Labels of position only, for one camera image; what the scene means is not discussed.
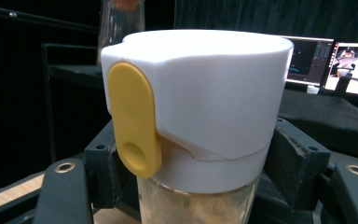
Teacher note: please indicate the black cloth-covered table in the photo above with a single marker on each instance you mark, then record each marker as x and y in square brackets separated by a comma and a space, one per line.
[326, 115]

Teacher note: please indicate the black metal frame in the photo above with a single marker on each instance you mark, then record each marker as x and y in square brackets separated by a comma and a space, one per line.
[71, 73]

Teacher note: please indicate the clear glass container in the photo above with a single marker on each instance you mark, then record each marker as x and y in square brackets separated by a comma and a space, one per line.
[118, 28]

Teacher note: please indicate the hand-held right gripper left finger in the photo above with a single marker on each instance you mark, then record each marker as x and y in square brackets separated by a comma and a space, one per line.
[102, 161]

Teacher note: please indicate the black metal rod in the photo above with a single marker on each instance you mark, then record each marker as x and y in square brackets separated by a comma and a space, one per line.
[43, 20]

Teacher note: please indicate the small white object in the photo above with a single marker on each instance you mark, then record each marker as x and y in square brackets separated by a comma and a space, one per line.
[312, 90]

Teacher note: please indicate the glass jar of brown powder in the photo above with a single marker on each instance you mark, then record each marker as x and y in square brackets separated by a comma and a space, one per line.
[214, 102]

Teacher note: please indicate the dark-screen computer monitor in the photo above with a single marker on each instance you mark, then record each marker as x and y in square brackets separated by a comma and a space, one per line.
[307, 59]

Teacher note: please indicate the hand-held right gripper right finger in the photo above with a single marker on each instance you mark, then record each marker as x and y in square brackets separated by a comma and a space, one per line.
[295, 161]

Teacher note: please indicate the black cylinder post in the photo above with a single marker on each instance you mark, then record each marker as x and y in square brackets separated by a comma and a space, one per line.
[342, 87]

